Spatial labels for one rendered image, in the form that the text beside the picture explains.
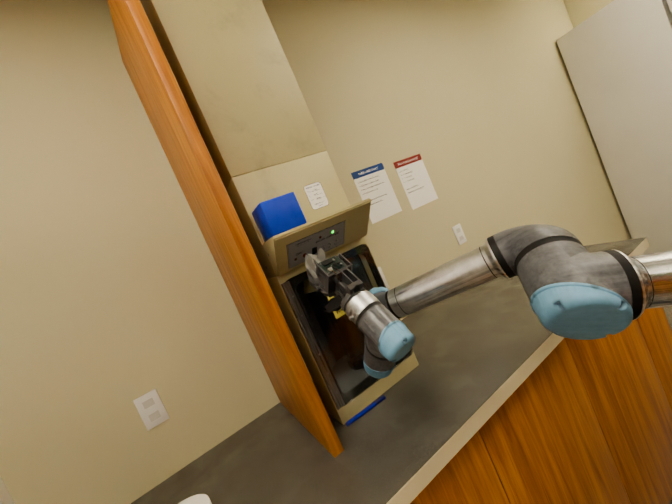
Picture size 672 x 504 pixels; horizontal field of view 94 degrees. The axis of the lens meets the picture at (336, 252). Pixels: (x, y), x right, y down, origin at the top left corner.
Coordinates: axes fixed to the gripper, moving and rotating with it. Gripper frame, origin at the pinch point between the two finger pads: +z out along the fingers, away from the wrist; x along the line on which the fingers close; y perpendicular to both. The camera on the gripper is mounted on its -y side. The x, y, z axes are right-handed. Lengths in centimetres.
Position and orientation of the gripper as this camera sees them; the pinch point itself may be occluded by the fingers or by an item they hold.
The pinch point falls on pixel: (309, 259)
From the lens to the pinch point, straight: 85.6
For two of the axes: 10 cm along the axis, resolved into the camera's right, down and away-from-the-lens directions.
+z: -5.9, -5.5, 5.9
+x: -8.0, 3.8, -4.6
